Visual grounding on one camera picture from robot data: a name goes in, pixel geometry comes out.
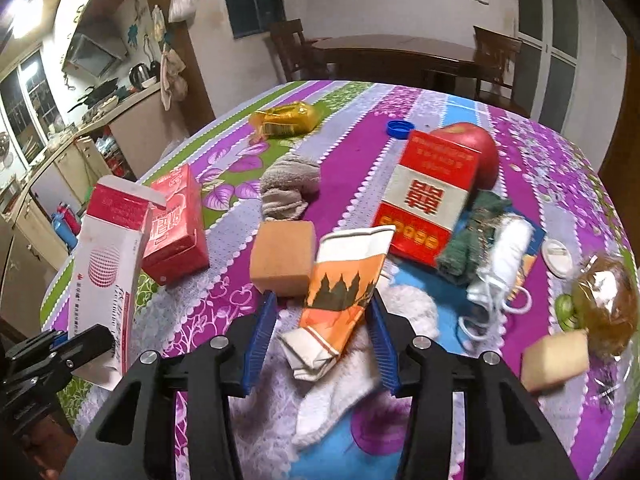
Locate yellow sponge block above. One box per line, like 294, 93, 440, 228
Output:
520, 330, 589, 393

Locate red white tall box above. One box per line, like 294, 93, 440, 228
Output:
68, 174, 166, 390

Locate white face mask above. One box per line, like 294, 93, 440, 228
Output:
458, 214, 534, 342

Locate white sock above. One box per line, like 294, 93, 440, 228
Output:
293, 285, 439, 448

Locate green cloth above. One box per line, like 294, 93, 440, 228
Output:
435, 190, 512, 286

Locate red tissue box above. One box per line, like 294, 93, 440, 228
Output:
142, 164, 209, 286

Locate orange sponge block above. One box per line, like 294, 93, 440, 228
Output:
250, 220, 317, 298

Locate orange white paper carton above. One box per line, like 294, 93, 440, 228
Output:
279, 226, 395, 382

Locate red cigarette carton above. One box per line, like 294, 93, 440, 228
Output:
373, 131, 480, 266

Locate blue cigarette box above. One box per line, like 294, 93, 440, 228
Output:
509, 210, 547, 300

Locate kitchen counter cabinet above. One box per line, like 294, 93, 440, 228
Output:
1, 84, 190, 336

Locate bread in clear bag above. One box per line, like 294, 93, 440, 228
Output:
570, 252, 639, 359

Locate small white round lid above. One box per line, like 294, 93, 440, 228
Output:
541, 237, 574, 280

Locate floral purple tablecloth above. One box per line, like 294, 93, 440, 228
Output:
39, 79, 640, 480

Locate red apple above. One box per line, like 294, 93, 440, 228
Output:
431, 122, 499, 190

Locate black electric kettle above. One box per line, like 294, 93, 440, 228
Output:
129, 63, 150, 91

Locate hanging cloth towels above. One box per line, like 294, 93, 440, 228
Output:
151, 4, 188, 110

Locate range hood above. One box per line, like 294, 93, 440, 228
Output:
62, 18, 129, 80

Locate blue bottle cap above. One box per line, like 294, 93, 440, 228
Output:
386, 119, 414, 140

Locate yellow snack packet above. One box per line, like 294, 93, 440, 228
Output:
248, 101, 322, 142

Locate wooden chair right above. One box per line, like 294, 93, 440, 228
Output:
474, 26, 529, 118

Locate wooden chair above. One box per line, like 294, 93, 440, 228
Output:
269, 18, 319, 81
474, 26, 529, 118

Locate hanging white plastic bag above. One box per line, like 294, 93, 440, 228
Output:
168, 0, 196, 23

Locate dark wooden dining table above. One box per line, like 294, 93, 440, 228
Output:
311, 35, 482, 93

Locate wooden chair left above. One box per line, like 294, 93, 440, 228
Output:
269, 18, 319, 81

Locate white glass double door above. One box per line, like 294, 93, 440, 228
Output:
514, 0, 579, 132

